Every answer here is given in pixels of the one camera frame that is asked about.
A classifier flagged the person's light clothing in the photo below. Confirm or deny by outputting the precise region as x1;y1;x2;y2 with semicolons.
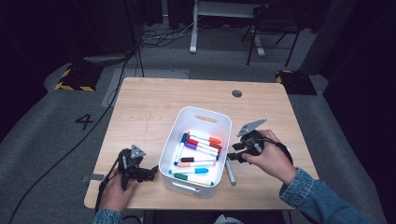
212;213;247;224

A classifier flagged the orange capped marker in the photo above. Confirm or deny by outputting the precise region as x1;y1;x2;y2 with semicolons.
188;133;222;145

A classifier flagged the purple capped marker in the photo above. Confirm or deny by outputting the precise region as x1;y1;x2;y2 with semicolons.
185;142;220;158

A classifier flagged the black metal chair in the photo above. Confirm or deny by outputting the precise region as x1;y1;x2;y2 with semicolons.
241;3;303;68

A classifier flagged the bundle of floor cables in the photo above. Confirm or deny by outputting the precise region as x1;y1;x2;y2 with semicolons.
139;18;194;49

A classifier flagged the white desk frame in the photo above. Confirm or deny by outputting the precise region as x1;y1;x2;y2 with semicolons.
189;0;267;58

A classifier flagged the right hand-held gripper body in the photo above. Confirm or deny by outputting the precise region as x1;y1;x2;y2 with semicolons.
235;118;268;157

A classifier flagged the dark blue capped marker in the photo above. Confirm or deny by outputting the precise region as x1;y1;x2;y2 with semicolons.
173;132;190;166

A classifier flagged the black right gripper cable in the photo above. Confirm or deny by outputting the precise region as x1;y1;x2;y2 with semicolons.
258;138;294;166

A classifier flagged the grey stand base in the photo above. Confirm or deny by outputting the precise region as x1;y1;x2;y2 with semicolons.
82;53;129;66

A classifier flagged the white plastic storage bin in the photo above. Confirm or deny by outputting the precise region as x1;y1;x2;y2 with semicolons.
158;105;233;200

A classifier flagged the person's right hand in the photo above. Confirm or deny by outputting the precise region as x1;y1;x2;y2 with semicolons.
242;129;299;187

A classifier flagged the black capped marker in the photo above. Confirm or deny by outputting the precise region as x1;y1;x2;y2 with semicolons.
180;157;219;163

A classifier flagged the long black floor cable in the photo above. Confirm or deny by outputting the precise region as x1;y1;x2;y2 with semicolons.
7;46;139;224

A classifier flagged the light blue capped marker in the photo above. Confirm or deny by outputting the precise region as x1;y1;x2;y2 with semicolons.
167;167;209;175

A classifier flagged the dark green capped marker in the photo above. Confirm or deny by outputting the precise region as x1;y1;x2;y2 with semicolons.
173;173;216;187

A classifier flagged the black stand pole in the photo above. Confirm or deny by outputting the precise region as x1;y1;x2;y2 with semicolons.
123;0;146;78

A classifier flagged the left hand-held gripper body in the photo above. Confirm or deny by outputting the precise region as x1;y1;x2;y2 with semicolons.
117;144;151;191

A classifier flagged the light green capped marker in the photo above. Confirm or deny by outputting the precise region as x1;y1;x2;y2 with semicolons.
225;157;237;187

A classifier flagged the black base with yellow stripes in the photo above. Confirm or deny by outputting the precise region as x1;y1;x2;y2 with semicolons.
275;69;318;96
54;63;105;92

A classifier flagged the bright red capped marker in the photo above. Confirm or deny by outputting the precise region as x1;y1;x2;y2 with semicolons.
186;137;220;154

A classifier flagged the person's left hand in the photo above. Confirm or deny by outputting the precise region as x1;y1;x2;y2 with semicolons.
99;174;140;215

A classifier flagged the grey tape strip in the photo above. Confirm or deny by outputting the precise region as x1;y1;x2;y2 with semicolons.
82;173;105;183

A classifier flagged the salmon capped marker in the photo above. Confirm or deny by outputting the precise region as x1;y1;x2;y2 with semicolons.
177;161;218;168

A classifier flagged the dark red capped marker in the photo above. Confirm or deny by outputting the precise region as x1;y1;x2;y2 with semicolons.
190;136;223;150

